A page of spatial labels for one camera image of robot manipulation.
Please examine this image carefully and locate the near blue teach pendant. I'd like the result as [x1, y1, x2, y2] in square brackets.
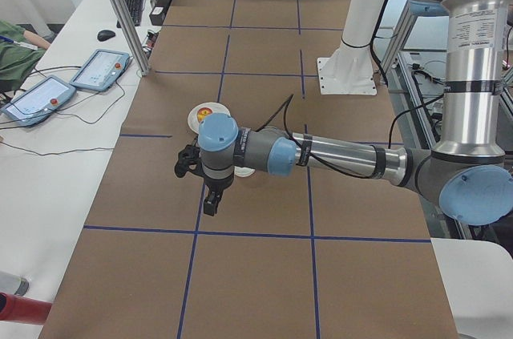
[1, 75, 76, 127]

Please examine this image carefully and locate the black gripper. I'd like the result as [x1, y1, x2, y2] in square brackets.
[203, 176, 234, 216]

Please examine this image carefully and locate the black keyboard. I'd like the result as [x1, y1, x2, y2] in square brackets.
[124, 0, 144, 26]

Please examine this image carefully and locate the brown paper table cover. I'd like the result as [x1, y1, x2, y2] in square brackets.
[41, 0, 457, 338]

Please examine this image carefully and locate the red cylinder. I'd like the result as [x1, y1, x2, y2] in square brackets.
[0, 293, 52, 325]

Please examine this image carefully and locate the aluminium frame post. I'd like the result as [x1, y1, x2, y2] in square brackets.
[110, 0, 150, 76]

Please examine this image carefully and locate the black computer mouse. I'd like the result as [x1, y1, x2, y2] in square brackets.
[97, 30, 116, 42]

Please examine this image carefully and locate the far blue teach pendant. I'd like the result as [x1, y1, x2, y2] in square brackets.
[70, 49, 130, 92]

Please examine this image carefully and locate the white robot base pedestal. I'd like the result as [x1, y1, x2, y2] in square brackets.
[317, 0, 386, 95]

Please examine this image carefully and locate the red yellow apple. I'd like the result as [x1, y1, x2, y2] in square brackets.
[196, 107, 212, 122]

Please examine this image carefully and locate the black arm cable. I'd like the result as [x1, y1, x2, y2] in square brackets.
[256, 92, 446, 178]

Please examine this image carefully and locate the white round plate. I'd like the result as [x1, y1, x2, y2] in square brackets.
[188, 102, 231, 134]

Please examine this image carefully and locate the blue teach pendant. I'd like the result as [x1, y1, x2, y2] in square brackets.
[70, 49, 130, 92]
[1, 75, 76, 127]

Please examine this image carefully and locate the person in green shirt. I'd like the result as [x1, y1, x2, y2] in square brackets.
[1, 20, 50, 93]

